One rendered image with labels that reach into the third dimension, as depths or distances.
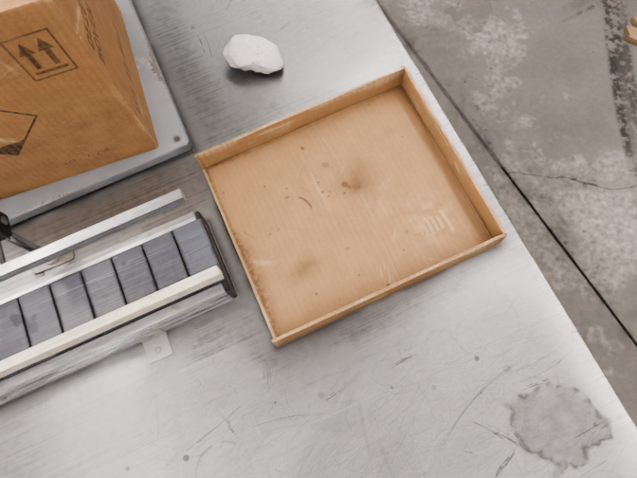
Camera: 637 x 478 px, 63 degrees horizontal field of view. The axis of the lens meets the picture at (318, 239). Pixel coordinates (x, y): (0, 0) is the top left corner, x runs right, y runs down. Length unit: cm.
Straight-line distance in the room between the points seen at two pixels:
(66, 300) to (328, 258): 31
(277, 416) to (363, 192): 30
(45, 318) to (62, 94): 25
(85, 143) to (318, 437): 44
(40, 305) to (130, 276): 11
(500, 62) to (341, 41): 112
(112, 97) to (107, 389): 34
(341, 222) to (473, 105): 115
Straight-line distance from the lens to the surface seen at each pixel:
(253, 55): 77
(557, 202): 169
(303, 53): 80
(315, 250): 66
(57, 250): 60
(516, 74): 186
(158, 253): 65
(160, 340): 67
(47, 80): 61
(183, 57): 83
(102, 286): 66
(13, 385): 69
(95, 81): 61
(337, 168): 70
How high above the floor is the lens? 146
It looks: 72 degrees down
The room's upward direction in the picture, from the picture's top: 9 degrees counter-clockwise
